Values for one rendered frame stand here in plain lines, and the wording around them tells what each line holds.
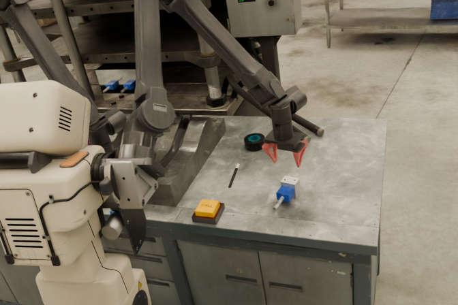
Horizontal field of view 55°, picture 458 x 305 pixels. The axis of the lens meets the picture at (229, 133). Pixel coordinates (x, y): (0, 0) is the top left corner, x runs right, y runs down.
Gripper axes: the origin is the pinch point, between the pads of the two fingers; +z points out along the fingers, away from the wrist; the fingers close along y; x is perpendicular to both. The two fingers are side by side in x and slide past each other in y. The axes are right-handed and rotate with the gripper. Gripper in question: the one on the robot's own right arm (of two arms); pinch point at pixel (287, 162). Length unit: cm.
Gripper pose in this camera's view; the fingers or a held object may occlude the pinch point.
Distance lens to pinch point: 135.8
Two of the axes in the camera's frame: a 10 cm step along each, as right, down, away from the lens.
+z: 1.6, 8.6, 4.8
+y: -8.4, -1.3, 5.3
